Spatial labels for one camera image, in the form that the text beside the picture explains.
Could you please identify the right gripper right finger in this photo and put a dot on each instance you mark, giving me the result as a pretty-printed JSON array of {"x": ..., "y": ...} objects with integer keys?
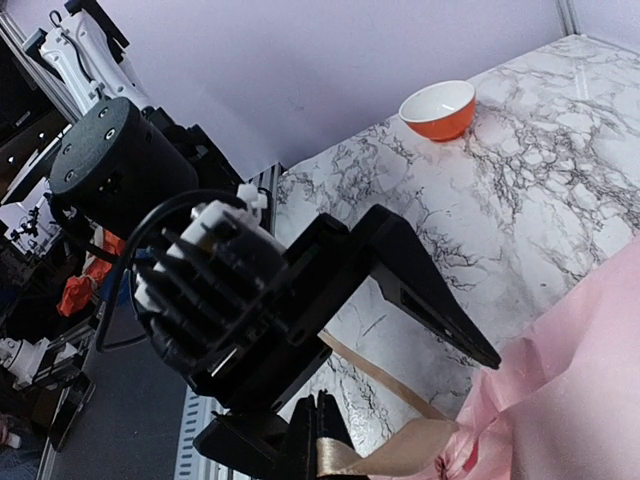
[{"x": 335, "y": 451}]

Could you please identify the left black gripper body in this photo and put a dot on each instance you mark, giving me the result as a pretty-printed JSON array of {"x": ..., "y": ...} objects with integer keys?
[{"x": 117, "y": 169}]

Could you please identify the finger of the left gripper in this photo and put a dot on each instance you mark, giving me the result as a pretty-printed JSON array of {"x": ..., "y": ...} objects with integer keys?
[
  {"x": 408, "y": 278},
  {"x": 255, "y": 444}
]

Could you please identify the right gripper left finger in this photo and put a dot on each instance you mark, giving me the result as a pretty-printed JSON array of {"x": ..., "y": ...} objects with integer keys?
[{"x": 298, "y": 457}]

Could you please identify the tan ribbon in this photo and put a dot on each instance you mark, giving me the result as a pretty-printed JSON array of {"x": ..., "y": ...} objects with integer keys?
[{"x": 380, "y": 430}]

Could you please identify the pink wrapping paper sheet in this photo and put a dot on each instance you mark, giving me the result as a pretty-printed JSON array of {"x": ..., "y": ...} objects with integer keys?
[{"x": 564, "y": 403}]

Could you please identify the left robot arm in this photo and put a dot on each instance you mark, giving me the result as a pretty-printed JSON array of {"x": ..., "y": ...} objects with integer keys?
[{"x": 85, "y": 50}]

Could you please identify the red and white bowl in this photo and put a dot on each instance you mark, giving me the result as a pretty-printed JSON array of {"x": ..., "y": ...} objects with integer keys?
[{"x": 440, "y": 112}]

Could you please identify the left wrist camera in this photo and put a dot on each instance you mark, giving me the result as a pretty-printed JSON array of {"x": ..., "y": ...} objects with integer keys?
[{"x": 209, "y": 297}]

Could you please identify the left aluminium frame post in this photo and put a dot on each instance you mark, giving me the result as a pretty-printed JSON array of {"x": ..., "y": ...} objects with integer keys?
[{"x": 569, "y": 18}]

